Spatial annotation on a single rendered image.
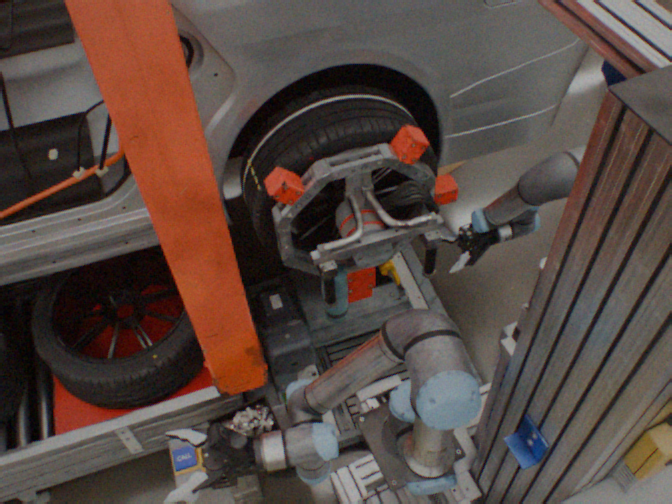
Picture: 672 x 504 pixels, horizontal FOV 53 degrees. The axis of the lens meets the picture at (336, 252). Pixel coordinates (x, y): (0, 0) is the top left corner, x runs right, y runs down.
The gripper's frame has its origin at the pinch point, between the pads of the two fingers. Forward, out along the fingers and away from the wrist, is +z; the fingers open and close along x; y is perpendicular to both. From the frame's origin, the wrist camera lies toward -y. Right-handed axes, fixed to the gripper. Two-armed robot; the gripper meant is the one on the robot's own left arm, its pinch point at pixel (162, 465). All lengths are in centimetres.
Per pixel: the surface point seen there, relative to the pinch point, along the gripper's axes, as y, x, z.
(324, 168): 0, 88, -47
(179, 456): 70, 43, 13
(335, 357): 106, 97, -45
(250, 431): 61, 42, -12
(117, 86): -62, 41, -6
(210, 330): 23, 53, -7
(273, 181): 1, 87, -31
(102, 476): 115, 67, 53
